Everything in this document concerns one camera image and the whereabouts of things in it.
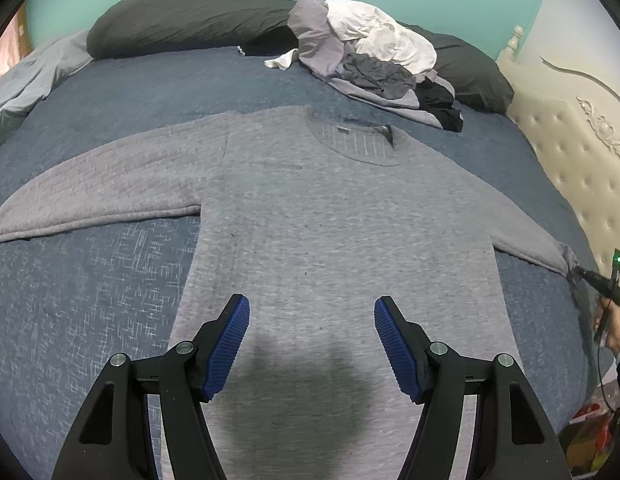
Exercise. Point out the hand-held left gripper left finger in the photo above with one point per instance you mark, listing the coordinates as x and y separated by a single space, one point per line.
225 350

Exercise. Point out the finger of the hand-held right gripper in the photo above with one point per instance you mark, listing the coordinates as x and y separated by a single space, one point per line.
582 276

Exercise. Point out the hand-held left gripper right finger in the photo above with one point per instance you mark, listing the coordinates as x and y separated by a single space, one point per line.
397 350

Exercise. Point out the grey knit sweater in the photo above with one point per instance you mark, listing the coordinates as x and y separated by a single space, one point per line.
330 220

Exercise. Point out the person's right hand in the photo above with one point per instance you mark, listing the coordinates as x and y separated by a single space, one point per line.
617 332

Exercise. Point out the cream tufted headboard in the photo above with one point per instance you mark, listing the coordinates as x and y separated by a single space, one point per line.
575 160

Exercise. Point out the colourful floor clutter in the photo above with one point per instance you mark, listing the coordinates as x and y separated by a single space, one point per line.
590 435

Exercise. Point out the black garment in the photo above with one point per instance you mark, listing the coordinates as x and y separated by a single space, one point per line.
440 105

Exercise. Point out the dark grey pillow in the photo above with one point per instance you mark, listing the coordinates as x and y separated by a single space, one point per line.
180 20
470 70

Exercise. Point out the dark grey garment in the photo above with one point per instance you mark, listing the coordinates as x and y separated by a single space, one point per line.
375 75

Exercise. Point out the small white cloth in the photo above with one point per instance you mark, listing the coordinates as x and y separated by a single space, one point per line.
282 60

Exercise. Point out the white garment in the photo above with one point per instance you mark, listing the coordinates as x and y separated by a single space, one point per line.
385 35

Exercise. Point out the light grey garment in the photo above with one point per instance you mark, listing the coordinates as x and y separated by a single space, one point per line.
315 40

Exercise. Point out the light grey duvet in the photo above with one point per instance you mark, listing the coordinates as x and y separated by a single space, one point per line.
30 85

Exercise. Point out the pink curtain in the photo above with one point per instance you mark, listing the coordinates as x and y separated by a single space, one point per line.
2 57

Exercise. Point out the wooden window frame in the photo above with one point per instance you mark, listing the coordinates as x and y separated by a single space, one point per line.
23 30

